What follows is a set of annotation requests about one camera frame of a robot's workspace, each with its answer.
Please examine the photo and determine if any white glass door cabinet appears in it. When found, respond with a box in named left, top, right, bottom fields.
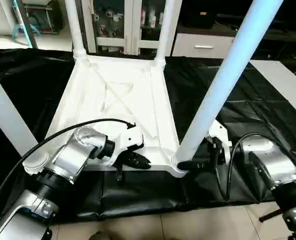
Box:
left=82, top=0, right=181, bottom=57

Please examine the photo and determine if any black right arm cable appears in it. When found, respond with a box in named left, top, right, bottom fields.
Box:
left=214, top=131, right=293, bottom=201

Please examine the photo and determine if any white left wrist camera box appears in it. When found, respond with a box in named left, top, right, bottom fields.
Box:
left=105, top=125, right=144, bottom=168

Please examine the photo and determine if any white drawer unit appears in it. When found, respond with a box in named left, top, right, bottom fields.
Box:
left=172, top=34, right=236, bottom=60

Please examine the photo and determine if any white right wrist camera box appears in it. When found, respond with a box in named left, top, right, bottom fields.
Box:
left=207, top=120, right=232, bottom=166

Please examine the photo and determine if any light blue stand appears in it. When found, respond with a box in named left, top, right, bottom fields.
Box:
left=12, top=0, right=48, bottom=48

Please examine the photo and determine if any white plastic table top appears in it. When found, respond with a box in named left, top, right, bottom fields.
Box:
left=24, top=54, right=189, bottom=178

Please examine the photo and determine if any black tripod leg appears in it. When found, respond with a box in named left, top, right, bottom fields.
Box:
left=258, top=206, right=288, bottom=223

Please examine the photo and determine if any black work mat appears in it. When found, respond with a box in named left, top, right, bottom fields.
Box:
left=0, top=47, right=296, bottom=221

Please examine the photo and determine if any white flat board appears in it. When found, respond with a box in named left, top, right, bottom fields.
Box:
left=250, top=60, right=296, bottom=123

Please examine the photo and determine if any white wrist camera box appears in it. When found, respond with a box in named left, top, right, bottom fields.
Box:
left=105, top=125, right=144, bottom=168
left=207, top=120, right=232, bottom=166

